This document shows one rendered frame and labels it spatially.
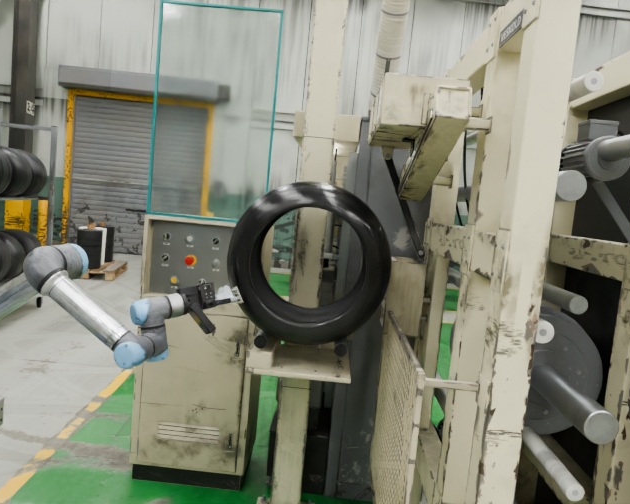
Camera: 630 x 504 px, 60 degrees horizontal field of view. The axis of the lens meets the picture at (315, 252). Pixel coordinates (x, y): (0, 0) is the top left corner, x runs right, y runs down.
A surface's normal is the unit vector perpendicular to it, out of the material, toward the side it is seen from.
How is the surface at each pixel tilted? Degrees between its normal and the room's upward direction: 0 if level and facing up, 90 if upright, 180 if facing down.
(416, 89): 90
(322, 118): 90
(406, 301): 90
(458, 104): 72
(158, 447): 90
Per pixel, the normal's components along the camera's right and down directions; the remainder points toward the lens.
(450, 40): 0.03, 0.10
